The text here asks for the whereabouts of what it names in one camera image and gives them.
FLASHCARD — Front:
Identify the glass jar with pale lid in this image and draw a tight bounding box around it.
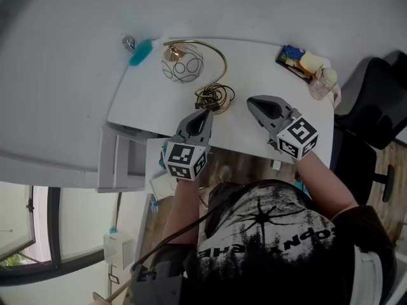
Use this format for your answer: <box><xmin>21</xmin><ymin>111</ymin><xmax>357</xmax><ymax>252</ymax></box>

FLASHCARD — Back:
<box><xmin>308</xmin><ymin>67</ymin><xmax>343</xmax><ymax>109</ymax></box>

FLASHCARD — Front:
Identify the person's left forearm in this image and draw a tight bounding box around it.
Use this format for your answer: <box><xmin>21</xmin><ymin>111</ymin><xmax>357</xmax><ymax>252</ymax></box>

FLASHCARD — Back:
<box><xmin>162</xmin><ymin>178</ymin><xmax>204</xmax><ymax>246</ymax></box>

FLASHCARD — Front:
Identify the left hand-held gripper cable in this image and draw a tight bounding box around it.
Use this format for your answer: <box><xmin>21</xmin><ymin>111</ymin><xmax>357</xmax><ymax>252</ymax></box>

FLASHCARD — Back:
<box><xmin>132</xmin><ymin>198</ymin><xmax>220</xmax><ymax>273</ymax></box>

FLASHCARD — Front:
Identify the white shelf unit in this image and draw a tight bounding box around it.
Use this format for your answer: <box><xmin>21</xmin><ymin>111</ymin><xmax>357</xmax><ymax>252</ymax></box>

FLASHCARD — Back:
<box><xmin>97</xmin><ymin>125</ymin><xmax>166</xmax><ymax>193</ymax></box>

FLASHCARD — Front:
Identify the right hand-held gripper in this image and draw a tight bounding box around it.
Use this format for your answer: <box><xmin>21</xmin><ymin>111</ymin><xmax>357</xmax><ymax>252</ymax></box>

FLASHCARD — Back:
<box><xmin>247</xmin><ymin>95</ymin><xmax>319</xmax><ymax>161</ymax></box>

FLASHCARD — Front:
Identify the person's beige shoe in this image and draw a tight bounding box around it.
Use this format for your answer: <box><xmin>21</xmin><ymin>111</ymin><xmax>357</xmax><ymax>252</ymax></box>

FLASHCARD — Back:
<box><xmin>219</xmin><ymin>165</ymin><xmax>233</xmax><ymax>184</ymax></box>

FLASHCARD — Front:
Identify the white desk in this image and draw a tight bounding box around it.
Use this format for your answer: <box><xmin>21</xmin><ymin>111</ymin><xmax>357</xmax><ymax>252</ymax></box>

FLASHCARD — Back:
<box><xmin>107</xmin><ymin>37</ymin><xmax>335</xmax><ymax>165</ymax></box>

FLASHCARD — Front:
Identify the white box appliance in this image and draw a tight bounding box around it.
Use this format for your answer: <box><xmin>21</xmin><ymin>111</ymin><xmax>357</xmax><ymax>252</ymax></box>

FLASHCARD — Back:
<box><xmin>103</xmin><ymin>232</ymin><xmax>134</xmax><ymax>269</ymax></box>

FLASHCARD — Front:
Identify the teal duster white handle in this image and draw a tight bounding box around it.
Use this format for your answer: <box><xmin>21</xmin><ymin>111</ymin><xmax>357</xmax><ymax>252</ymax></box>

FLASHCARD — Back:
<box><xmin>128</xmin><ymin>36</ymin><xmax>163</xmax><ymax>68</ymax></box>

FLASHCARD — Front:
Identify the yellow sponge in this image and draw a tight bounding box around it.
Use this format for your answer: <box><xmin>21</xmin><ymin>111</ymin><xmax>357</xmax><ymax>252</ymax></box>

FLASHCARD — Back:
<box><xmin>298</xmin><ymin>51</ymin><xmax>324</xmax><ymax>76</ymax></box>

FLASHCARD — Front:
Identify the brass lamp with glass globe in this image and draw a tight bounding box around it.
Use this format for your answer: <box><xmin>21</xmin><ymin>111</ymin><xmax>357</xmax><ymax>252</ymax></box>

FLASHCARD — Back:
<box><xmin>161</xmin><ymin>39</ymin><xmax>236</xmax><ymax>116</ymax></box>

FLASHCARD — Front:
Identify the black waist pack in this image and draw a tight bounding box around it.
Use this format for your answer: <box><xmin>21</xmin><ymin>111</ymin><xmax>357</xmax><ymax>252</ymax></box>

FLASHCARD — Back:
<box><xmin>128</xmin><ymin>262</ymin><xmax>191</xmax><ymax>305</ymax></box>

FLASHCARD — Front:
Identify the black-framed window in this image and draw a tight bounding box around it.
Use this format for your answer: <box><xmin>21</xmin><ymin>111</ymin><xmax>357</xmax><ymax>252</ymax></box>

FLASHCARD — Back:
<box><xmin>0</xmin><ymin>182</ymin><xmax>141</xmax><ymax>285</ymax></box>

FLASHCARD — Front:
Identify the teal brush black handle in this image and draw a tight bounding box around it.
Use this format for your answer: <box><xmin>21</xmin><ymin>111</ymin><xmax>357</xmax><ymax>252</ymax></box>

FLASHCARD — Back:
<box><xmin>109</xmin><ymin>192</ymin><xmax>123</xmax><ymax>234</ymax></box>

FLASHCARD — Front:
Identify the blue packet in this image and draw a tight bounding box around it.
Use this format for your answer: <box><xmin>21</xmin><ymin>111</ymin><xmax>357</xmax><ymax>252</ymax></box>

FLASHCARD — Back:
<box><xmin>282</xmin><ymin>45</ymin><xmax>305</xmax><ymax>60</ymax></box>

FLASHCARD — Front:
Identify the black tray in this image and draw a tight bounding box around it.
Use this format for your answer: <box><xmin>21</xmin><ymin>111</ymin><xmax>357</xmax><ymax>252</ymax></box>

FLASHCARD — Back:
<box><xmin>275</xmin><ymin>44</ymin><xmax>325</xmax><ymax>85</ymax></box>

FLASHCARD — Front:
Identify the white flat box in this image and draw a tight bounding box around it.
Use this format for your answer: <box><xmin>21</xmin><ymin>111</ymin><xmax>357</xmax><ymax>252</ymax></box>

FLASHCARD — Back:
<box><xmin>149</xmin><ymin>173</ymin><xmax>177</xmax><ymax>200</ymax></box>

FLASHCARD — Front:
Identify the person's right forearm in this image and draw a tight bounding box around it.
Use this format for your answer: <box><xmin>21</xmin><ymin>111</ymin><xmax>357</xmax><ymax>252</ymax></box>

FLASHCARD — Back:
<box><xmin>292</xmin><ymin>152</ymin><xmax>360</xmax><ymax>220</ymax></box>

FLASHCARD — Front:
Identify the wooden stick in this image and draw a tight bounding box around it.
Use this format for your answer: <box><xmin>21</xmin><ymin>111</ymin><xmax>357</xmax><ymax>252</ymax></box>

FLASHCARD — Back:
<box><xmin>92</xmin><ymin>278</ymin><xmax>132</xmax><ymax>305</ymax></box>

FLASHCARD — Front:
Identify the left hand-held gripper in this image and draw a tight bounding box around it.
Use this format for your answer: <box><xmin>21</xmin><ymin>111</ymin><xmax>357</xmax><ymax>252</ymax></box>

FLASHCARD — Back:
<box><xmin>162</xmin><ymin>109</ymin><xmax>214</xmax><ymax>182</ymax></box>

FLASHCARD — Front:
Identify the black office chair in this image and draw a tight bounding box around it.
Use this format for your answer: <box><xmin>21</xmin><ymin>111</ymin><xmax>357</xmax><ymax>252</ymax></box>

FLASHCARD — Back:
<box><xmin>330</xmin><ymin>51</ymin><xmax>407</xmax><ymax>203</ymax></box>

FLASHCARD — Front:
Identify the person's black printed t-shirt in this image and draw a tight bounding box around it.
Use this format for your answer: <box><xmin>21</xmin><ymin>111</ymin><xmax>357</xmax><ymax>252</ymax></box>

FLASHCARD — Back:
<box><xmin>181</xmin><ymin>179</ymin><xmax>398</xmax><ymax>305</ymax></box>

